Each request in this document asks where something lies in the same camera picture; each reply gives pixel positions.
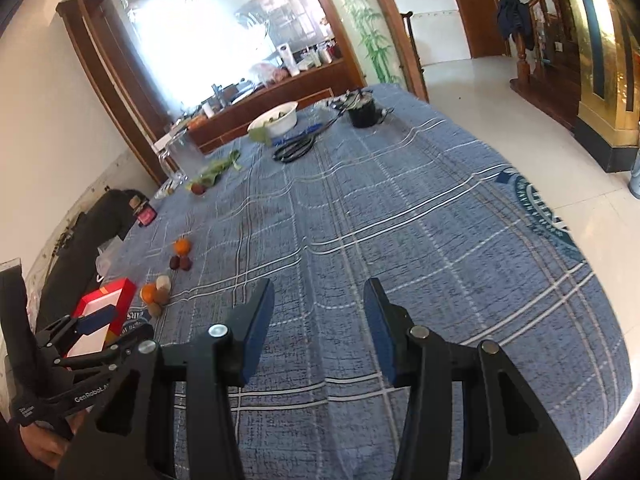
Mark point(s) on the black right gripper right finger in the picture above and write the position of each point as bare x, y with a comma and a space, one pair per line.
506, 431

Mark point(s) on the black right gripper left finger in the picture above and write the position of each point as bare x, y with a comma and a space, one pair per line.
130, 432

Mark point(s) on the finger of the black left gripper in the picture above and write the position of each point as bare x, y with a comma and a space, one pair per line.
89, 324
116, 352

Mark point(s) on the brown round longan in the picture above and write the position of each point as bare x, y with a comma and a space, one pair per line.
161, 296
155, 310

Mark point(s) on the orange tangerine with stem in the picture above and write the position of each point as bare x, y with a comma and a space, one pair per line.
147, 293

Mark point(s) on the dark red jujube date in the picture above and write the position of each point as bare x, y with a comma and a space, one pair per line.
185, 263

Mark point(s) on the person's left hand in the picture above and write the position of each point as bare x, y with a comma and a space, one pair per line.
44, 445

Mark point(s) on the red shallow box tray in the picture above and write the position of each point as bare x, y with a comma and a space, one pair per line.
120, 293

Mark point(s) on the black sofa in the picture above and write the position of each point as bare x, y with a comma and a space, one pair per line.
74, 272

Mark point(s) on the white plastic bag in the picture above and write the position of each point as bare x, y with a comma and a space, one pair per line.
107, 255

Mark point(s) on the dark jar pink label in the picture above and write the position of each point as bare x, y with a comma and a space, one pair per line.
144, 213

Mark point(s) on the red date near greens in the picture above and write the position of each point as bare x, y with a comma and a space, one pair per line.
198, 189

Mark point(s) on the green leafy vegetable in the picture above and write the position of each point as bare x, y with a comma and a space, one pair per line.
217, 167

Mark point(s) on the clear glass beer mug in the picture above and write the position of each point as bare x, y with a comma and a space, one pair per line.
180, 157

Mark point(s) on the dark wooden counter cabinet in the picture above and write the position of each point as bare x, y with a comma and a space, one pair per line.
308, 87

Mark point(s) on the green leaf over bowl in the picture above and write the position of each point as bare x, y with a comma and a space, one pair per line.
260, 135

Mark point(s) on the black scissors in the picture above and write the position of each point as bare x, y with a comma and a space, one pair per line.
294, 149

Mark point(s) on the white bowl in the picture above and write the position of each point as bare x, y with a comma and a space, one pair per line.
275, 122

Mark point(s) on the blue plaid tablecloth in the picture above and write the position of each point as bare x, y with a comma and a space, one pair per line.
455, 235

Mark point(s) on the blue pen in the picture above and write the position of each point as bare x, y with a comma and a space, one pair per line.
287, 139

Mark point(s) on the black cup with tools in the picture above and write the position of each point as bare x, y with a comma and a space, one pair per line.
362, 110

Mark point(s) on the gold pillar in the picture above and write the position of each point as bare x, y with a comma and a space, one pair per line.
607, 124

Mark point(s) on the wooden stair railing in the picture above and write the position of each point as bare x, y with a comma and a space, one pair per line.
549, 75

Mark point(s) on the dark jacket on railing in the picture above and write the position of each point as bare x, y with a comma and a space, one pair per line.
513, 18

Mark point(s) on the wooden door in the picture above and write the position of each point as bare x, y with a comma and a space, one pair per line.
479, 20

